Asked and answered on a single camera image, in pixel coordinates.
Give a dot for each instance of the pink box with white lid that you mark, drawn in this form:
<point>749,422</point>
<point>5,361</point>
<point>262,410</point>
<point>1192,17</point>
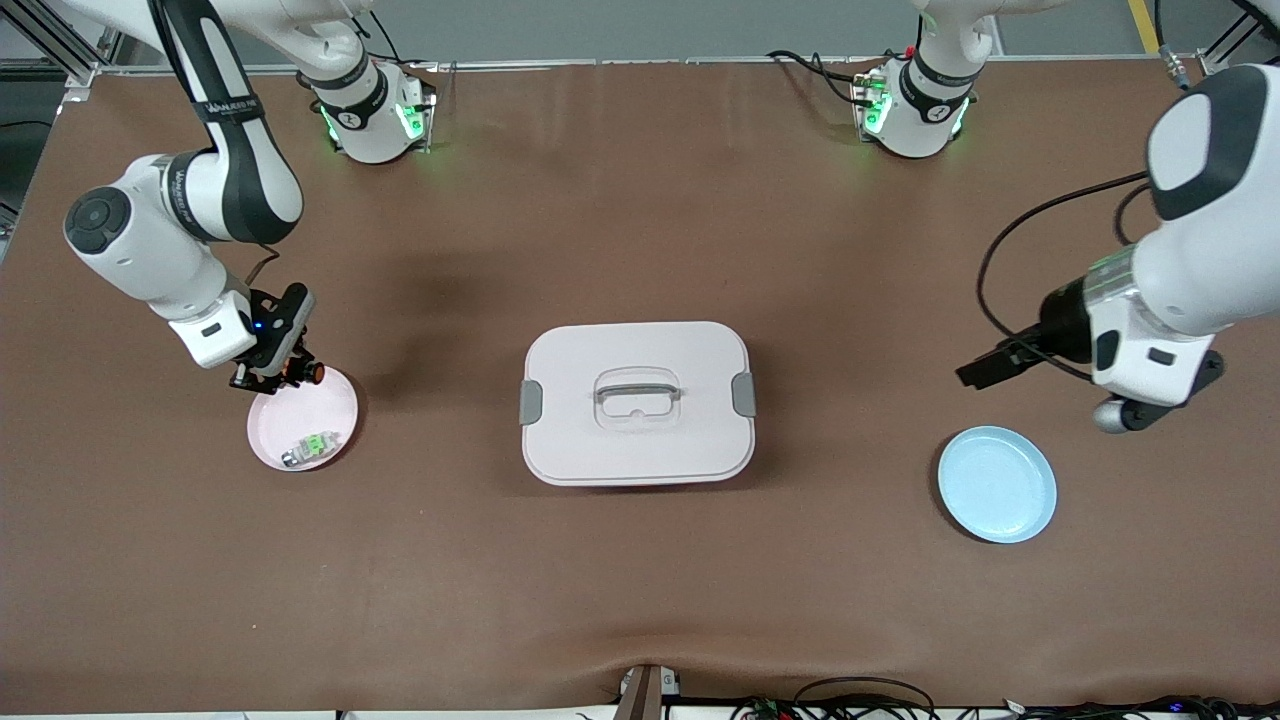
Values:
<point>640,450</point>

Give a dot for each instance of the grey metal bracket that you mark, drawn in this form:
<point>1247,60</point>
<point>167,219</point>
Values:
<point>645,695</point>

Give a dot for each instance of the aluminium frame strut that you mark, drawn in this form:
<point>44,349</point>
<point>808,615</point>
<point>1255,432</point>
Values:
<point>1235,38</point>
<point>55,35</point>

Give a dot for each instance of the brown table mat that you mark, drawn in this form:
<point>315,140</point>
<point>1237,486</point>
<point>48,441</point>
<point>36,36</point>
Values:
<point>640,200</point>

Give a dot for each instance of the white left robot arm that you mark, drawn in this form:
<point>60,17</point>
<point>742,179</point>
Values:
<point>1200,250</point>

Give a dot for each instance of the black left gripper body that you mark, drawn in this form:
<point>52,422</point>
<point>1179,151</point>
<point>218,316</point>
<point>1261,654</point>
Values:
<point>1062,321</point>

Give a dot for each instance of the orange push-button switch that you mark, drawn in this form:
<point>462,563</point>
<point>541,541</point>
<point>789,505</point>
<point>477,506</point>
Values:
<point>312,374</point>

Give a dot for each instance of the green push-button switch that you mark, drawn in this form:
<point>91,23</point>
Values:
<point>315,445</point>

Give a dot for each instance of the pink round plate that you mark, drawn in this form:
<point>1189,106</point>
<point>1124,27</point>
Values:
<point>300,420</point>

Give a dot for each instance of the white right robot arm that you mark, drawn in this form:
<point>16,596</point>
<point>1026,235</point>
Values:
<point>150,240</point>

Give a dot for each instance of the light blue round plate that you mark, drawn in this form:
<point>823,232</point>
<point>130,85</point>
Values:
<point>1000,485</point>

